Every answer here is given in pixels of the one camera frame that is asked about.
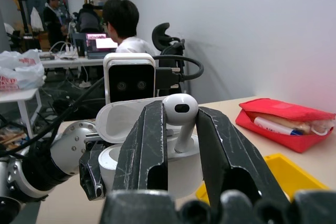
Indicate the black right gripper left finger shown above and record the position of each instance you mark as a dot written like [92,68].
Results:
[147,140]

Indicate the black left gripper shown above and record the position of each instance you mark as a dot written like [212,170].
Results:
[92,142]

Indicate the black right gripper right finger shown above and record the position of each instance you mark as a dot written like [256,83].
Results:
[225,145]

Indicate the white earbud charging case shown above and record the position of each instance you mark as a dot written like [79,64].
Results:
[115,119]

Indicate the white earbud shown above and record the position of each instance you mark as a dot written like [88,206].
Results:
[181,108]

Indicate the yellow plastic bin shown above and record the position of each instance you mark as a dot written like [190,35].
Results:
[286,171]

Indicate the white marker pen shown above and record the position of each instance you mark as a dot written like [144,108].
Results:
[275,127]

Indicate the red fabric pouch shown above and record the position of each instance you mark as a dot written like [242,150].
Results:
[283,108]

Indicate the white sneaker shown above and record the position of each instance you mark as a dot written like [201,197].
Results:
[84,84]

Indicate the black office chair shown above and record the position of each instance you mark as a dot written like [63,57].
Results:
[168,48]

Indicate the white side table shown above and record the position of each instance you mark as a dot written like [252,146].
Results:
[18,95]

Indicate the open laptop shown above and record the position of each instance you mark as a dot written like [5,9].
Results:
[101,44]

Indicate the white office desk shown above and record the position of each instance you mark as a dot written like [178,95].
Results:
[68,62]

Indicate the white power strip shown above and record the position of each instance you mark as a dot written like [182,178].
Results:
[70,50]

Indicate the white plastic bag red print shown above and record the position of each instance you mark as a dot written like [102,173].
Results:
[21,72]

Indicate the seated person in white shirt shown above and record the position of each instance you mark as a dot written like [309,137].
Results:
[123,19]

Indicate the bent person in dark jacket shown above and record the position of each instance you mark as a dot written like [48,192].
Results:
[88,20]

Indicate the standing person in black jacket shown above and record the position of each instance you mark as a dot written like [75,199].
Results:
[53,22]

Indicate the plain white hanging bag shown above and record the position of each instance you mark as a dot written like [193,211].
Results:
[36,20]

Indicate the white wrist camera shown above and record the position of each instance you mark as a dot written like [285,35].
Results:
[131,82]

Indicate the black metal gantry frame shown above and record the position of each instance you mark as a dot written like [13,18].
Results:
[23,6]

